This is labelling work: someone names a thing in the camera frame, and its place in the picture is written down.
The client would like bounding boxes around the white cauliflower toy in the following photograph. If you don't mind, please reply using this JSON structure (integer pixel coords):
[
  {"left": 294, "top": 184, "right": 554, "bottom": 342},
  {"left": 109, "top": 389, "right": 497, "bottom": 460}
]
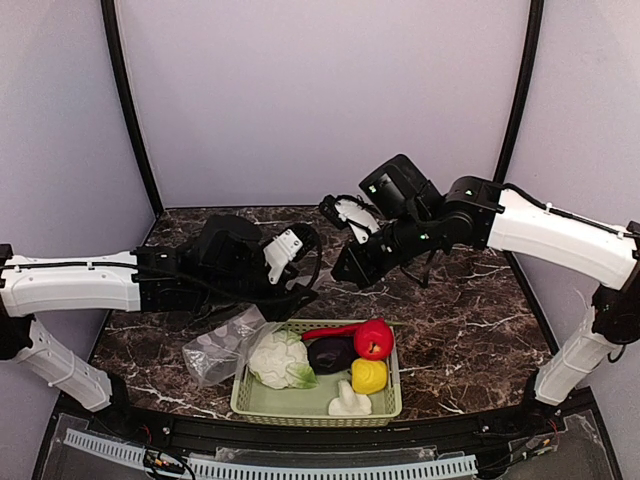
[{"left": 248, "top": 330, "right": 318, "bottom": 390}]

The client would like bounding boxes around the clear zip top bag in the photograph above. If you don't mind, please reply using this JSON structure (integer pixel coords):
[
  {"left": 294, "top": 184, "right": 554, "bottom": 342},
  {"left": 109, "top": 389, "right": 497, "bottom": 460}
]
[{"left": 182, "top": 306, "right": 283, "bottom": 387}]

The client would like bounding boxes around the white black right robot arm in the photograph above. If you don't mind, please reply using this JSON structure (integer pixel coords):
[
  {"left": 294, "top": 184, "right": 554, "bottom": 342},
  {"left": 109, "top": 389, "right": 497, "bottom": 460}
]
[{"left": 320, "top": 154, "right": 639, "bottom": 408}]

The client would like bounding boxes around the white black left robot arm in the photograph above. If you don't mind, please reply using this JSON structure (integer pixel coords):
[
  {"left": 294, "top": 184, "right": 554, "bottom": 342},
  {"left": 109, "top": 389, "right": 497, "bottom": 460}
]
[{"left": 1, "top": 215, "right": 322, "bottom": 419}]

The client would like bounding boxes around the red chili pepper toy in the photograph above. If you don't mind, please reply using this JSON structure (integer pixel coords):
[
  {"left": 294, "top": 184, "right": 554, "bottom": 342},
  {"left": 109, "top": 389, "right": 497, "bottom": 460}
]
[{"left": 302, "top": 319, "right": 394, "bottom": 341}]

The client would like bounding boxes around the purple eggplant toy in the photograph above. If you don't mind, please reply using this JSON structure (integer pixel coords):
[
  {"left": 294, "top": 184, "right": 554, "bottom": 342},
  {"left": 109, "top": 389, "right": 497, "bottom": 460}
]
[{"left": 307, "top": 337, "right": 359, "bottom": 375}]

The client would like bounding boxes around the green plastic basket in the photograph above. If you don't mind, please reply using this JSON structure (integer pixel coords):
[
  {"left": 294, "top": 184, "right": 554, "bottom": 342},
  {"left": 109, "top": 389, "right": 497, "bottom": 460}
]
[{"left": 230, "top": 318, "right": 402, "bottom": 428}]

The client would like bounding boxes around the yellow bell pepper toy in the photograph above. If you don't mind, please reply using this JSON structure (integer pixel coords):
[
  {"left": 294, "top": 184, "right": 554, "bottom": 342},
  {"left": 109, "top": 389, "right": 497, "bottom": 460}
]
[{"left": 351, "top": 358, "right": 388, "bottom": 395}]

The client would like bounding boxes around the white mushroom toy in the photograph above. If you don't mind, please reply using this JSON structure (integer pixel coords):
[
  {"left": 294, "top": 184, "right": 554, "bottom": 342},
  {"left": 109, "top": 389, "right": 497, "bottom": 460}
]
[{"left": 328, "top": 380, "right": 372, "bottom": 417}]

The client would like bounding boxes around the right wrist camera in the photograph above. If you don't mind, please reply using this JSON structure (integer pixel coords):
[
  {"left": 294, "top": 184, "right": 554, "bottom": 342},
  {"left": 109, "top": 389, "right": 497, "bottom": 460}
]
[{"left": 318, "top": 194, "right": 381, "bottom": 244}]

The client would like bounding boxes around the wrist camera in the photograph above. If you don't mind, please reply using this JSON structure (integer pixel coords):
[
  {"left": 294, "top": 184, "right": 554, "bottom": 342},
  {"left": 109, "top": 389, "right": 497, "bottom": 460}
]
[
  {"left": 263, "top": 223, "right": 319, "bottom": 285},
  {"left": 318, "top": 194, "right": 381, "bottom": 244}
]

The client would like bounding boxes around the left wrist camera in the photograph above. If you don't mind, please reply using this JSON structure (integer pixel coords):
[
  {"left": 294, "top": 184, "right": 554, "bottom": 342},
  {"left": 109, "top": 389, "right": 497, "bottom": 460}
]
[{"left": 263, "top": 223, "right": 319, "bottom": 285}]

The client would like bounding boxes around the black front rail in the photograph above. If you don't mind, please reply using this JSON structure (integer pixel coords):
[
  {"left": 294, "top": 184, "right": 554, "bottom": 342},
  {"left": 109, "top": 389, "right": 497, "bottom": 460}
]
[{"left": 90, "top": 386, "right": 594, "bottom": 461}]

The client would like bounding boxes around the white cable duct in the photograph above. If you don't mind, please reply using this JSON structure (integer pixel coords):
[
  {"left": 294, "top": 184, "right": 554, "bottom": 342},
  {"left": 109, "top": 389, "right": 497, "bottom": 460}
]
[{"left": 64, "top": 428, "right": 478, "bottom": 479}]

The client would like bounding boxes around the black left frame post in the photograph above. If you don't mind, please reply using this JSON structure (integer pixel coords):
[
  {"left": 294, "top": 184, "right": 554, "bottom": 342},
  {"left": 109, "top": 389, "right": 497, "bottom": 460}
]
[{"left": 100, "top": 0, "right": 165, "bottom": 219}]

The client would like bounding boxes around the black frame post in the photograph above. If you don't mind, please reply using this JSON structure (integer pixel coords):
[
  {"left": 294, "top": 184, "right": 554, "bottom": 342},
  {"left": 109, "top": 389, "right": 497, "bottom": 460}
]
[
  {"left": 100, "top": 0, "right": 165, "bottom": 219},
  {"left": 483, "top": 0, "right": 545, "bottom": 221}
]

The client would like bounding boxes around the black right frame post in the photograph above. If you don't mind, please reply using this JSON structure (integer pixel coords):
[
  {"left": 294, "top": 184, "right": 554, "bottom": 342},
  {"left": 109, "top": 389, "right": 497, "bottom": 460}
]
[{"left": 483, "top": 0, "right": 545, "bottom": 221}]

